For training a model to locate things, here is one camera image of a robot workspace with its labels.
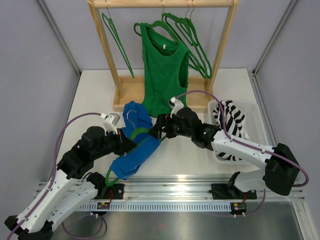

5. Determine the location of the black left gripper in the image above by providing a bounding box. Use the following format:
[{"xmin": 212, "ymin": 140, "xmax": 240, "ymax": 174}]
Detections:
[{"xmin": 92, "ymin": 127, "xmax": 138, "ymax": 160}]

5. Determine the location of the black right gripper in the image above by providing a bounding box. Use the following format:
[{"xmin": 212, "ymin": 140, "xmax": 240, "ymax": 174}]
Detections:
[{"xmin": 148, "ymin": 113, "xmax": 194, "ymax": 140}]

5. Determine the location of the blue tank top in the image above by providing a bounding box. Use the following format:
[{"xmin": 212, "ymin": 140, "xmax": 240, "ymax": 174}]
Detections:
[{"xmin": 109, "ymin": 101, "xmax": 161, "ymax": 180}]

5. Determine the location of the zebra striped tank top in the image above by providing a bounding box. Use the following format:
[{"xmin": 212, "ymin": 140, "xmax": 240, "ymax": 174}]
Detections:
[{"xmin": 211, "ymin": 99, "xmax": 252, "ymax": 161}]

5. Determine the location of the green hanger with metal hook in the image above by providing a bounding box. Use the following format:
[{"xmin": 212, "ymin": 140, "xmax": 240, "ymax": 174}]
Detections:
[{"xmin": 101, "ymin": 0, "xmax": 135, "ymax": 78}]

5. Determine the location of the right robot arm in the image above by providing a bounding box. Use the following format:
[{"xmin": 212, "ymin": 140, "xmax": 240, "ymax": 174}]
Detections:
[{"xmin": 148, "ymin": 107, "xmax": 301, "ymax": 198}]

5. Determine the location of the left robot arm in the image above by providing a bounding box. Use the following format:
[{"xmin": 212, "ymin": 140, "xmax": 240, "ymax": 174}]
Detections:
[{"xmin": 4, "ymin": 126, "xmax": 137, "ymax": 240}]

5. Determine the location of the green tank top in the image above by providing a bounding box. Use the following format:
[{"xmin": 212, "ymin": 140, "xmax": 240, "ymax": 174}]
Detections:
[{"xmin": 139, "ymin": 23, "xmax": 189, "ymax": 118}]

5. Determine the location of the empty green hanger front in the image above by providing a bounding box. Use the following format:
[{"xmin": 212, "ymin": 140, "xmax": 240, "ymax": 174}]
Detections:
[{"xmin": 161, "ymin": 10, "xmax": 213, "ymax": 79}]

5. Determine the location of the wooden clothes rack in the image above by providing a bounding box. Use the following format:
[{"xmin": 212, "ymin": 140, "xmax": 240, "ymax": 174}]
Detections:
[{"xmin": 87, "ymin": 0, "xmax": 239, "ymax": 112}]

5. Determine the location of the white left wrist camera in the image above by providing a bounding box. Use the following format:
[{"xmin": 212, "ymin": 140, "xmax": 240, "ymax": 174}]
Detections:
[{"xmin": 100, "ymin": 113, "xmax": 120, "ymax": 135}]

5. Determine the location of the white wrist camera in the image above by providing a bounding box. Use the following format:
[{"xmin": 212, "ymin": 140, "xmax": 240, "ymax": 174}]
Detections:
[
  {"xmin": 100, "ymin": 113, "xmax": 120, "ymax": 135},
  {"xmin": 168, "ymin": 97, "xmax": 185, "ymax": 118}
]

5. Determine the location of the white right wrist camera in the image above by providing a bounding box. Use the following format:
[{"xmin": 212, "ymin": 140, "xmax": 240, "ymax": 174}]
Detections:
[{"xmin": 168, "ymin": 97, "xmax": 185, "ymax": 118}]

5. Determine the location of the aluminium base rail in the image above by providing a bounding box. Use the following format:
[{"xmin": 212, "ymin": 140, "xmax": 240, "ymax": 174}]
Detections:
[{"xmin": 33, "ymin": 173, "xmax": 305, "ymax": 202}]

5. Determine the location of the white slotted cable duct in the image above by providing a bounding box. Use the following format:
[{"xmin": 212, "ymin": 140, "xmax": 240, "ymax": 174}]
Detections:
[{"xmin": 77, "ymin": 202, "xmax": 231, "ymax": 212}]

